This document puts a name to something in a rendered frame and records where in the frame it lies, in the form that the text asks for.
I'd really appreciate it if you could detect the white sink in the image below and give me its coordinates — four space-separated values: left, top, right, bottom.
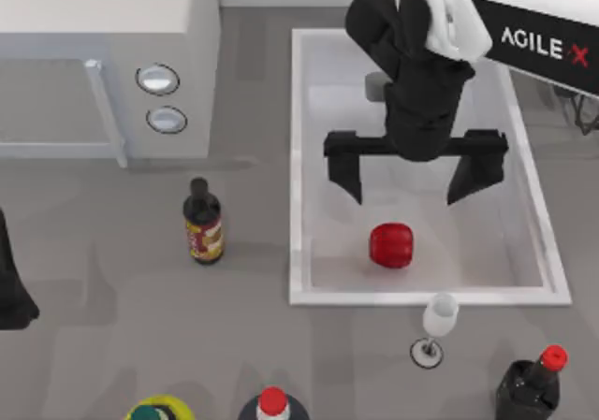
287 27 573 307

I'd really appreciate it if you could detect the red bell pepper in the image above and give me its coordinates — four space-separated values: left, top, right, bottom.
368 222 417 270

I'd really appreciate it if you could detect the white wine glass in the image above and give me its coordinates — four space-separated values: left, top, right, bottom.
409 292 460 370

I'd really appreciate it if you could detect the dark bottle with yellow label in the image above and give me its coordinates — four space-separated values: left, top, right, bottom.
182 177 226 266

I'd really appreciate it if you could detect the microwave knob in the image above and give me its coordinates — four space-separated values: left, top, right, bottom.
145 105 189 136
135 63 182 97

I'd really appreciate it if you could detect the black bottle with red cap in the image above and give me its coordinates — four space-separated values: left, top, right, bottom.
495 343 570 420

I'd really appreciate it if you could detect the dark round bottle red cap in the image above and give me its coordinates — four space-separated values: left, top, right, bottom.
237 385 311 420

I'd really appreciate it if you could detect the pale microwave oven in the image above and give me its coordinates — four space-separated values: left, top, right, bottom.
0 0 222 169

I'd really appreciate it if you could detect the microwave oven door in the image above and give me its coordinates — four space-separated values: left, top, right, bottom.
0 57 128 168

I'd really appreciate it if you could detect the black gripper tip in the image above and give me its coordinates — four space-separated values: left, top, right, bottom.
0 208 41 332

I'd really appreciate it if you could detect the dark wire frame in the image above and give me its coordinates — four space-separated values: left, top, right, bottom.
547 79 599 137

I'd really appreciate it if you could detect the microwave door handle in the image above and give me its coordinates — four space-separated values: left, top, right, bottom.
83 59 129 169

